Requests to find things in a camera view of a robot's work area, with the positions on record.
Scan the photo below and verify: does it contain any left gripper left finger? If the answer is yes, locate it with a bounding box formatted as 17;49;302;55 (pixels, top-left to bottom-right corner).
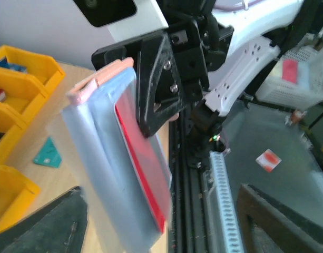
0;187;88;252

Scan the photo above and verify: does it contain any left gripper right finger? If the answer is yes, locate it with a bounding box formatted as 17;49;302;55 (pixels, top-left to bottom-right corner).
237;184;323;252

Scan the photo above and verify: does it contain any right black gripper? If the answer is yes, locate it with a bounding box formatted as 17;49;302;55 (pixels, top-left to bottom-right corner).
91;1;234;138

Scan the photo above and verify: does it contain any white slotted cable duct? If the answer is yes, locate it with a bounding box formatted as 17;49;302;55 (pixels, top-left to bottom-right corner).
209;151;244;252

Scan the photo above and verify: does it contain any teal card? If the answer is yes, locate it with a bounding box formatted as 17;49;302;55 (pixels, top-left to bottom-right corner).
33;137;62;168

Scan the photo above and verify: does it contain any yellow bin with black cards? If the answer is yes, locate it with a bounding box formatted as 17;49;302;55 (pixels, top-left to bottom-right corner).
0;103;27;164

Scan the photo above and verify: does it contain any yellow bin with red cards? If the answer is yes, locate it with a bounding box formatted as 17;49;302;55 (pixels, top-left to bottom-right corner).
0;67;48;125

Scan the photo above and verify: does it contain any blue card stack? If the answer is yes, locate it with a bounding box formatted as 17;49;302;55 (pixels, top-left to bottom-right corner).
0;57;27;73

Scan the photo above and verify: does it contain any white red card on floor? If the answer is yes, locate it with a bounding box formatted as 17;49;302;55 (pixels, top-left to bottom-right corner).
256;149;281;173

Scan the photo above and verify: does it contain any yellow bin with beige cards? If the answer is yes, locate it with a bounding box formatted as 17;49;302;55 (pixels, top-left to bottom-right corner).
0;165;40;233

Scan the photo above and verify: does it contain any yellow bin with blue cards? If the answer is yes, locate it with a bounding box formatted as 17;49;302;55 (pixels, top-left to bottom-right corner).
0;45;65;96

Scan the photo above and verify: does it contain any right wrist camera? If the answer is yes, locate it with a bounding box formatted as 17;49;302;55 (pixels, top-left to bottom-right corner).
74;0;168;42

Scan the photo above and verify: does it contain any white perforated basket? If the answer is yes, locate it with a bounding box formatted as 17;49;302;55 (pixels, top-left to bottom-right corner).
256;46;323;111

